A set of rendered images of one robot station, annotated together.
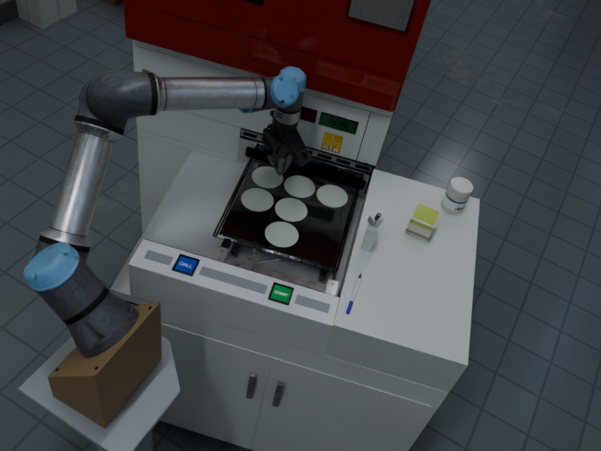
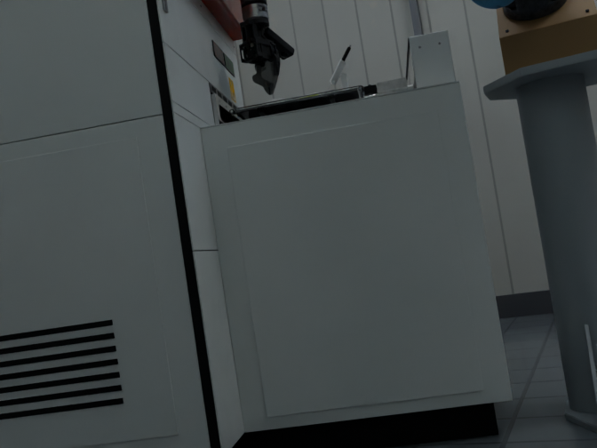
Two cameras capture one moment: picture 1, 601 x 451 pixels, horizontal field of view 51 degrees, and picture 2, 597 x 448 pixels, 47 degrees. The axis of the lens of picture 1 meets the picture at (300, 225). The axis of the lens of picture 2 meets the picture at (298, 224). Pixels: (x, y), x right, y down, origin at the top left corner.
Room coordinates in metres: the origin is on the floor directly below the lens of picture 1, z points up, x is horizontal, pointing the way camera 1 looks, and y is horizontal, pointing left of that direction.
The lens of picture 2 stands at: (1.29, 2.07, 0.46)
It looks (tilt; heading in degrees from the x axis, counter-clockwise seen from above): 3 degrees up; 273
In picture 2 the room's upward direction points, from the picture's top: 9 degrees counter-clockwise
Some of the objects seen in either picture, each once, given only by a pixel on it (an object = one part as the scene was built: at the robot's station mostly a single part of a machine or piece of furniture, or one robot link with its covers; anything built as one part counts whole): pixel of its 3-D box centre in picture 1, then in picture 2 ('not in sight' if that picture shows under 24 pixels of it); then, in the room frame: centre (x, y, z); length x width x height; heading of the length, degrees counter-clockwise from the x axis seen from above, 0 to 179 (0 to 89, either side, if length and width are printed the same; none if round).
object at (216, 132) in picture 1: (256, 118); (207, 69); (1.57, 0.21, 1.02); 0.81 x 0.03 x 0.40; 85
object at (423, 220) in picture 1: (422, 222); not in sight; (1.30, -0.35, 1.00); 0.07 x 0.07 x 0.07; 76
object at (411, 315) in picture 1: (408, 270); not in sight; (1.20, -0.34, 0.89); 0.62 x 0.35 x 0.14; 175
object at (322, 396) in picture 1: (284, 331); (365, 269); (1.22, -0.03, 0.41); 0.96 x 0.64 x 0.82; 85
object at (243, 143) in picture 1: (302, 165); (234, 124); (1.54, 0.04, 0.89); 0.44 x 0.02 x 0.10; 85
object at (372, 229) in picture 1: (372, 228); (339, 81); (1.20, -0.20, 1.03); 0.06 x 0.04 x 0.13; 175
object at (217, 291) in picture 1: (232, 296); (427, 87); (0.98, 0.13, 0.89); 0.55 x 0.09 x 0.14; 85
